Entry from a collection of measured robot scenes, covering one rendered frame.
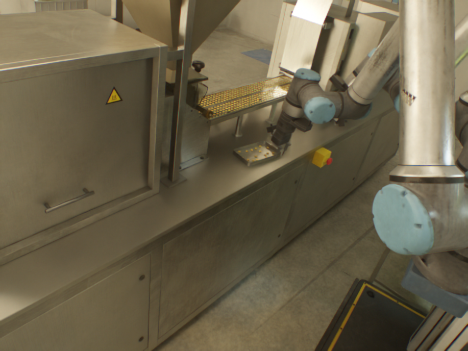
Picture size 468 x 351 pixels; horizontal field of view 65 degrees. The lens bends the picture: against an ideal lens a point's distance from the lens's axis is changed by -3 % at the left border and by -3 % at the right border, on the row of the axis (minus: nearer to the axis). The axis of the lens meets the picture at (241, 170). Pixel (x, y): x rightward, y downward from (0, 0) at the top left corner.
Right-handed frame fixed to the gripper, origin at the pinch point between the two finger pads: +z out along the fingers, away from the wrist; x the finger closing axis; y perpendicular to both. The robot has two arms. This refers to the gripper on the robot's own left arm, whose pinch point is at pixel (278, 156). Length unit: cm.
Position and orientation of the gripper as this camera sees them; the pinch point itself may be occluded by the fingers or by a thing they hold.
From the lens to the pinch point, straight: 152.4
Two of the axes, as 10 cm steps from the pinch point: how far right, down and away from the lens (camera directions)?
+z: -2.7, 7.3, 6.3
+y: -6.7, -6.1, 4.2
